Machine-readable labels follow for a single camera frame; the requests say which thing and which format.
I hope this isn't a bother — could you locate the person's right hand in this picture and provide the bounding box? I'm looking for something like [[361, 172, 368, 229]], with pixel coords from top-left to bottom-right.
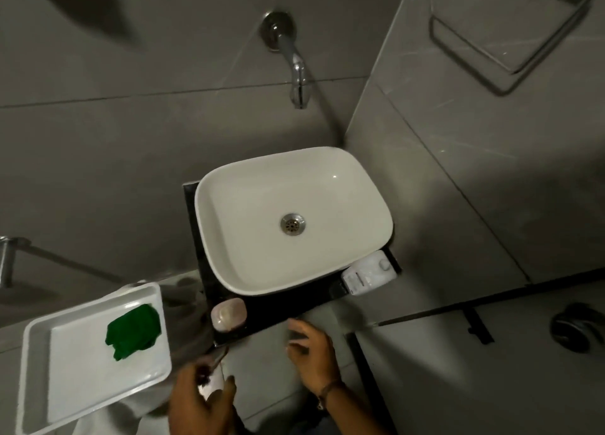
[[287, 318, 344, 396]]

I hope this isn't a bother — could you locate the person's left hand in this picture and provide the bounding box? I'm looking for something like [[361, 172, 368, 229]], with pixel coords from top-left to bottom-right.
[[168, 351, 237, 435]]

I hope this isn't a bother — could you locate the small white bottle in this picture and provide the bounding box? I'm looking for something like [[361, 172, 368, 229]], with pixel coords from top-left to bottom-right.
[[196, 345, 231, 401]]

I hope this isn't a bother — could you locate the person's right forearm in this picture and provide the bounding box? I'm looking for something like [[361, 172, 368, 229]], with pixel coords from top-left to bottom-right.
[[320, 386, 394, 435]]

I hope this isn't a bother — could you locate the black basin counter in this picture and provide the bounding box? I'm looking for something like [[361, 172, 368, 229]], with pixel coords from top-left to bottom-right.
[[183, 180, 402, 346]]

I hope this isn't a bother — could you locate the pink soap in dish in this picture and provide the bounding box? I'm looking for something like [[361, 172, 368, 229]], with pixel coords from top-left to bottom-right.
[[211, 298, 247, 333]]

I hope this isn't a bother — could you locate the white soap dispenser bottle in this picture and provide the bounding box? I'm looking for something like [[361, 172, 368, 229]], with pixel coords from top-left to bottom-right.
[[341, 250, 393, 296]]

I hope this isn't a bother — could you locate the green cloth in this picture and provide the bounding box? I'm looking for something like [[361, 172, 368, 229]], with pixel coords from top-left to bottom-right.
[[105, 304, 162, 362]]

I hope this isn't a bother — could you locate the chrome basin drain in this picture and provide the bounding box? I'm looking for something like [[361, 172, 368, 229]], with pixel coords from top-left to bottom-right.
[[280, 213, 306, 236]]

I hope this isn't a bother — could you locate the white plastic tray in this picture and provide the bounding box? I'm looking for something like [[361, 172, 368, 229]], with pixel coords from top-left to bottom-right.
[[15, 282, 172, 435]]

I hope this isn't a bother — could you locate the white ceramic wash basin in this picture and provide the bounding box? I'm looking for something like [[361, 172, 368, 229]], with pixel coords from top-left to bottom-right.
[[194, 146, 394, 296]]

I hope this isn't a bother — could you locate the black round door knob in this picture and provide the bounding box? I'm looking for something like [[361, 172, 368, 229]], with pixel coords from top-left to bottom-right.
[[550, 302, 605, 355]]

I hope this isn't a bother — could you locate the chrome towel rack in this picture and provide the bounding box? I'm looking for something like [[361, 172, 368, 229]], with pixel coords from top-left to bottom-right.
[[428, 0, 605, 96]]

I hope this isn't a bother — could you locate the wrist bracelet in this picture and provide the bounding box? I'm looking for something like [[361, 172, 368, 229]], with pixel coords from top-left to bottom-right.
[[316, 379, 347, 411]]

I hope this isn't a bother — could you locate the chrome wall bar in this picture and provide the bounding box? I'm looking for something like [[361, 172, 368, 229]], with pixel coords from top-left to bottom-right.
[[0, 235, 124, 290]]

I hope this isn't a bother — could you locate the chrome wall faucet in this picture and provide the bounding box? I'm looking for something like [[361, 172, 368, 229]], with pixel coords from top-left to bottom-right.
[[260, 10, 310, 110]]

